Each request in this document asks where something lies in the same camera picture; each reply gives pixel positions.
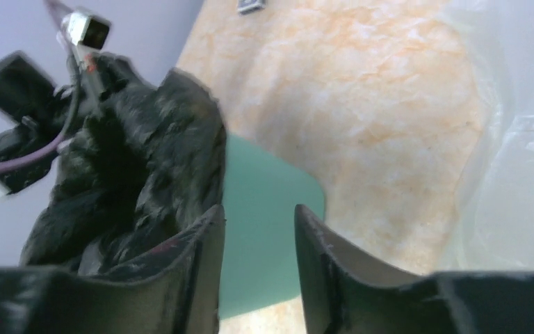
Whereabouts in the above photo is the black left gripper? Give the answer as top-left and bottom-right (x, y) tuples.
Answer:
(0, 50), (134, 195)

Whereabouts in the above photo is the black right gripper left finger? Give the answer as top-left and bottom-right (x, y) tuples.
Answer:
(0, 205), (226, 334)

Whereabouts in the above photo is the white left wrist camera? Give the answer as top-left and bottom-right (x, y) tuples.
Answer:
(61, 8), (112, 51)

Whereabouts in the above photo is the green plastic trash bin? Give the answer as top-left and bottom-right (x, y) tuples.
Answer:
(220, 134), (325, 319)

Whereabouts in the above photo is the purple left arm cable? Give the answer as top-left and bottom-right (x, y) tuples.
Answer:
(0, 0), (83, 176)

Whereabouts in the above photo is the black trash bag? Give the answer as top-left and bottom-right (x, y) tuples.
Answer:
(19, 68), (227, 275)

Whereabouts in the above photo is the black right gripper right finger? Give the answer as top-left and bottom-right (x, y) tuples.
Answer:
(295, 205), (534, 333)

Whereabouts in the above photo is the translucent white plastic bag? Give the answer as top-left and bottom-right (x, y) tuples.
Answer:
(440, 1), (534, 270)

